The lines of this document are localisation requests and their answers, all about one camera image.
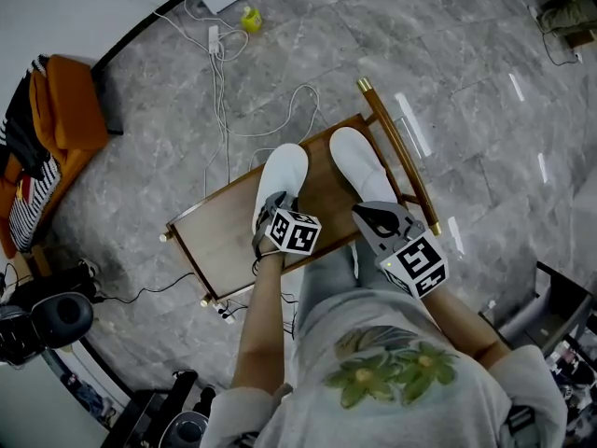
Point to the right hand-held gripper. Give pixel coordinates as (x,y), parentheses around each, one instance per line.
(412,261)

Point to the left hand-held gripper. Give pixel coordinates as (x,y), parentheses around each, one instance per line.
(293,235)

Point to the white slipper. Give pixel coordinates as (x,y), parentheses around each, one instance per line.
(281,175)
(359,162)

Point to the person's right forearm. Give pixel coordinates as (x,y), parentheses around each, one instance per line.
(462,325)

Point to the person's left forearm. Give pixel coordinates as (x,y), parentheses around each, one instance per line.
(261,315)

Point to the wooden low table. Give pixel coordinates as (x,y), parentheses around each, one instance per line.
(219,238)

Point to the grey trousers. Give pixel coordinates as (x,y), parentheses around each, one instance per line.
(326,269)

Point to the white socket strip with plugs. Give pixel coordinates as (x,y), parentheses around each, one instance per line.
(224,312)

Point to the flower print grey shirt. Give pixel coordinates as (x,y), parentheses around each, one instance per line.
(387,390)

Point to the white power strip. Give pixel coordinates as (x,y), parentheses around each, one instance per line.
(214,39)

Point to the yellow cup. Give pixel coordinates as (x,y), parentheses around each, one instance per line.
(251,19)

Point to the black side table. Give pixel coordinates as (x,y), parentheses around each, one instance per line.
(555,306)

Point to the orange sofa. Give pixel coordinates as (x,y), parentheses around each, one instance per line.
(70,110)

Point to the black white striped cloth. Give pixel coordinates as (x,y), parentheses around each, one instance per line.
(32,194)

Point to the olive green bag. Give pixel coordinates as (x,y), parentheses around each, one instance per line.
(569,14)

